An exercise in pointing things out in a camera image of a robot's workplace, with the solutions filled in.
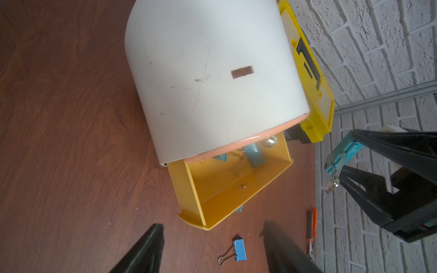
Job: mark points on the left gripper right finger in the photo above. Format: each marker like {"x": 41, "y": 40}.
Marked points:
{"x": 283, "y": 254}

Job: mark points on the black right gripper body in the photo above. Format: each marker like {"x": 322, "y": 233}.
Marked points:
{"x": 413, "y": 208}

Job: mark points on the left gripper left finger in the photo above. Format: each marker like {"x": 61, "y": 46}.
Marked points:
{"x": 146, "y": 255}

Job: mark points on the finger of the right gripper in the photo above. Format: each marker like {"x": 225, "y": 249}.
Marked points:
{"x": 371, "y": 193}
{"x": 414, "y": 150}

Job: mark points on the blue binder clip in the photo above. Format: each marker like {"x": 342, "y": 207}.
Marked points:
{"x": 237, "y": 252}

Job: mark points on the yellow drawer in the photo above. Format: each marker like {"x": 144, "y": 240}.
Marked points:
{"x": 210, "y": 190}

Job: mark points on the orange top drawer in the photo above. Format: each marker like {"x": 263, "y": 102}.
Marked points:
{"x": 247, "y": 141}

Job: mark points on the round white drawer cabinet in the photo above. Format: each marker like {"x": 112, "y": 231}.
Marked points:
{"x": 210, "y": 73}

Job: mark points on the yellow black toolbox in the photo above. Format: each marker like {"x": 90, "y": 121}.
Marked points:
{"x": 318, "y": 94}

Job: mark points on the orange handled pliers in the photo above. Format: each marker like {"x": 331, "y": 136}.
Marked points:
{"x": 312, "y": 216}

